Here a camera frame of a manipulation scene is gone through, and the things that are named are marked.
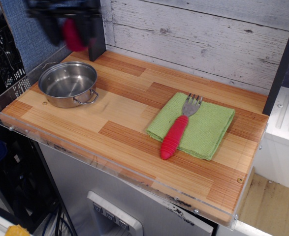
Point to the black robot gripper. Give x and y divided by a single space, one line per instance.
46 10

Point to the red pepper toy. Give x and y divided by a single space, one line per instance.
71 36

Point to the stainless steel pot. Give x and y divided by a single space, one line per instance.
69 84

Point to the green folded cloth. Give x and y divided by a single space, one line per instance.
205 130

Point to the clear acrylic table guard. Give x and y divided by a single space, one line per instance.
112 131

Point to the stainless steel cabinet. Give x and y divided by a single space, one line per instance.
102 204

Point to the yellow black object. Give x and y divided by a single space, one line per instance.
16 230

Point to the white metal side unit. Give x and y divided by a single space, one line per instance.
272 157

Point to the dark grey left post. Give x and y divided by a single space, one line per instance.
97 49

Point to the dark grey post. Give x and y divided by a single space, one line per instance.
277 83
97 49

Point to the red handled metal fork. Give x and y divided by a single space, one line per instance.
173 137

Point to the dark grey right post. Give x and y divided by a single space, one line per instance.
277 83

